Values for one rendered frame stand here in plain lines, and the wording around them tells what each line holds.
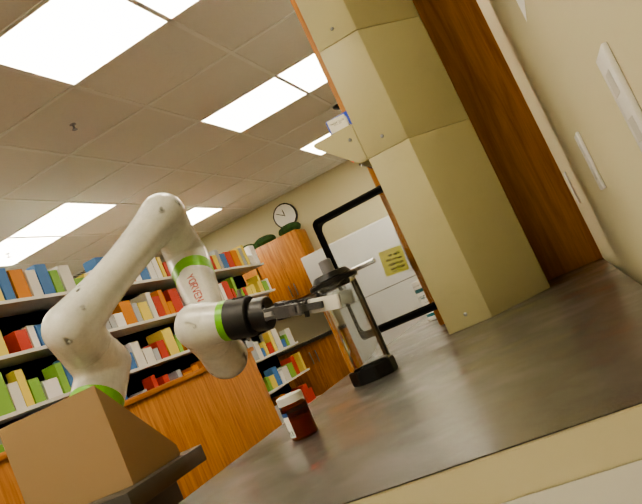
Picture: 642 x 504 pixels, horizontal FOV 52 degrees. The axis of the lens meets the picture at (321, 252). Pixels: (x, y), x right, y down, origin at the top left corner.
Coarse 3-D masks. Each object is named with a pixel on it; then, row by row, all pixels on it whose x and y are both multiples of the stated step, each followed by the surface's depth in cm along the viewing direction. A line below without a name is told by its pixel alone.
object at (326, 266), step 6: (318, 264) 140; (324, 264) 139; (330, 264) 139; (324, 270) 139; (330, 270) 138; (336, 270) 136; (342, 270) 136; (348, 270) 137; (324, 276) 136; (330, 276) 135; (318, 282) 136
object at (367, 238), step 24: (360, 216) 197; (384, 216) 194; (336, 240) 201; (360, 240) 198; (384, 240) 194; (360, 264) 198; (384, 264) 195; (408, 264) 192; (384, 288) 196; (408, 288) 193; (384, 312) 197; (408, 312) 193
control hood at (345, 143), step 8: (344, 128) 164; (352, 128) 163; (328, 136) 165; (336, 136) 164; (344, 136) 164; (352, 136) 163; (320, 144) 166; (328, 144) 165; (336, 144) 164; (344, 144) 164; (352, 144) 163; (360, 144) 163; (328, 152) 165; (336, 152) 164; (344, 152) 164; (352, 152) 163; (360, 152) 162; (352, 160) 163; (360, 160) 162; (368, 160) 163
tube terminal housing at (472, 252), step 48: (336, 48) 163; (384, 48) 163; (432, 48) 169; (384, 96) 160; (432, 96) 165; (384, 144) 160; (432, 144) 161; (480, 144) 166; (384, 192) 161; (432, 192) 157; (480, 192) 162; (432, 240) 158; (480, 240) 158; (432, 288) 158; (480, 288) 155; (528, 288) 160
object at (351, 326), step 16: (336, 288) 135; (352, 288) 136; (352, 304) 135; (336, 320) 135; (352, 320) 134; (368, 320) 135; (336, 336) 136; (352, 336) 134; (368, 336) 134; (352, 352) 134; (368, 352) 133; (384, 352) 135; (352, 368) 135
